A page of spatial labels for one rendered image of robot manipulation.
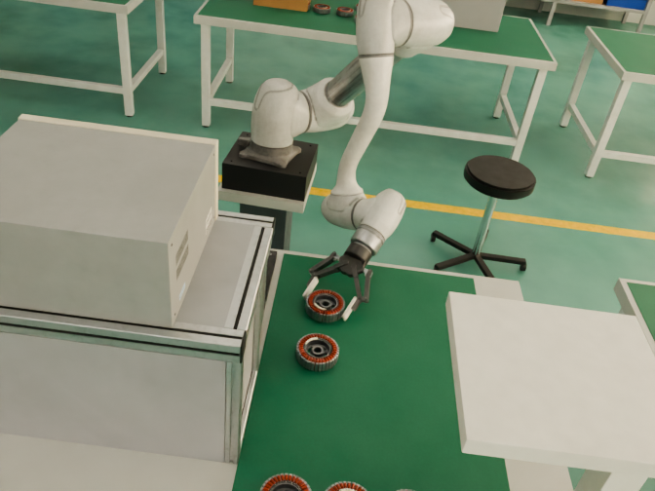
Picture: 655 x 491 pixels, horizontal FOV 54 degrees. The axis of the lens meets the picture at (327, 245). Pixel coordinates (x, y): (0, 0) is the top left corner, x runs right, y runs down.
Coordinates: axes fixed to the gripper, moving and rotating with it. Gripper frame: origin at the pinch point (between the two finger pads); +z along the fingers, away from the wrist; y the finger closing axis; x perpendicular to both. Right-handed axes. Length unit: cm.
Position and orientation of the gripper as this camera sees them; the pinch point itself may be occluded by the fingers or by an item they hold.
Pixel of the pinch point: (326, 305)
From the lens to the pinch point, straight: 183.9
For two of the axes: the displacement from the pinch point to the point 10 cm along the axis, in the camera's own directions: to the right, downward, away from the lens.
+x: -1.8, -4.7, -8.6
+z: -5.3, 7.9, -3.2
